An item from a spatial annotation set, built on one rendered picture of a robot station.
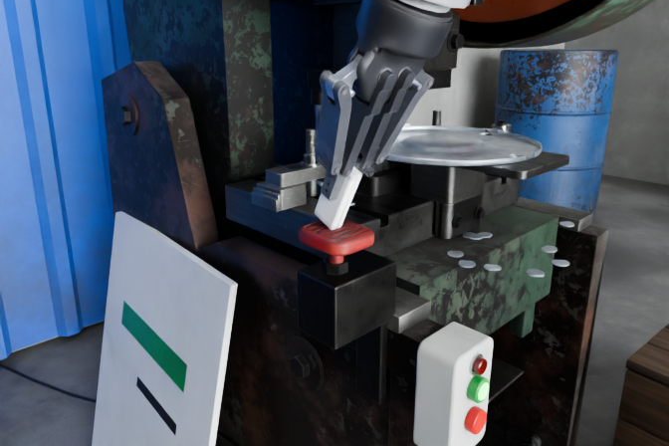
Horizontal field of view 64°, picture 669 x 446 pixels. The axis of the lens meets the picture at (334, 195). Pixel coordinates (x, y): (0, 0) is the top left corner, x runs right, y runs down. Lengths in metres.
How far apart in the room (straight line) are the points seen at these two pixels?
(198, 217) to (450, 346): 0.53
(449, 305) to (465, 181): 0.19
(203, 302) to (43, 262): 1.05
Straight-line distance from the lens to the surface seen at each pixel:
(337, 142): 0.47
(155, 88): 1.00
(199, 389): 0.95
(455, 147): 0.80
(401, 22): 0.43
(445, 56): 0.86
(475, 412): 0.64
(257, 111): 0.97
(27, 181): 1.82
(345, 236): 0.53
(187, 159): 0.97
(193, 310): 0.94
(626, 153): 4.25
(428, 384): 0.62
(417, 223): 0.81
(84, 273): 1.95
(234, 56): 0.93
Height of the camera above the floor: 0.94
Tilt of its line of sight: 16 degrees down
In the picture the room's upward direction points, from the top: straight up
